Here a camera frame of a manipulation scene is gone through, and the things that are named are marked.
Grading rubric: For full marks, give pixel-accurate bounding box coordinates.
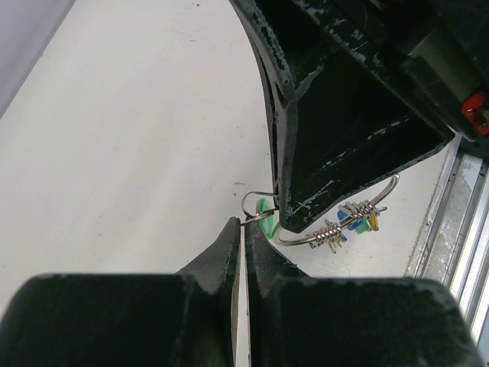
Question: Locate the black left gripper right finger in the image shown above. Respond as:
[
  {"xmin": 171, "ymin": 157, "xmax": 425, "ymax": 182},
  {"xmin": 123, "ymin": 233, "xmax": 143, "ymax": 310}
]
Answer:
[{"xmin": 244, "ymin": 222, "xmax": 484, "ymax": 366}]

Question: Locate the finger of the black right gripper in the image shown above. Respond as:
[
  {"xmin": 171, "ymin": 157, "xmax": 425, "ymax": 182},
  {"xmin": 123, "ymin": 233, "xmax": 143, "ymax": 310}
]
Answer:
[{"xmin": 231, "ymin": 1, "xmax": 297, "ymax": 206}]

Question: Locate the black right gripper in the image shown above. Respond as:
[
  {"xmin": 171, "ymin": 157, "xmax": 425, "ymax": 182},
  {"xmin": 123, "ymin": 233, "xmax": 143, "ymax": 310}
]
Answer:
[{"xmin": 274, "ymin": 0, "xmax": 489, "ymax": 234}]

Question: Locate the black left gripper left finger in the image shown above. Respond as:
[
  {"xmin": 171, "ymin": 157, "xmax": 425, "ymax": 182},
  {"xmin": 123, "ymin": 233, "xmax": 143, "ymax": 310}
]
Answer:
[{"xmin": 1, "ymin": 217, "xmax": 241, "ymax": 366}]

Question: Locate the silver keyring with keys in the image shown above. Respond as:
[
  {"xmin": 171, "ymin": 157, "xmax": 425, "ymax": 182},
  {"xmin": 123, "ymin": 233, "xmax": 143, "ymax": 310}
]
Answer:
[{"xmin": 241, "ymin": 174, "xmax": 400, "ymax": 252}]

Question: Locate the key with green tag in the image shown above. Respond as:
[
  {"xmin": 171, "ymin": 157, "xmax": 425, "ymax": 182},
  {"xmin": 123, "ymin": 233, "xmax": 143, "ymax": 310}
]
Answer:
[{"xmin": 242, "ymin": 196, "xmax": 278, "ymax": 367}]

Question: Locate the metal mounting rail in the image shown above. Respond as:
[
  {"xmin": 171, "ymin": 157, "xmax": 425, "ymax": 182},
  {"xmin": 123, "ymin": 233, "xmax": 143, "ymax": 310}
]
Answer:
[{"xmin": 404, "ymin": 138, "xmax": 488, "ymax": 346}]

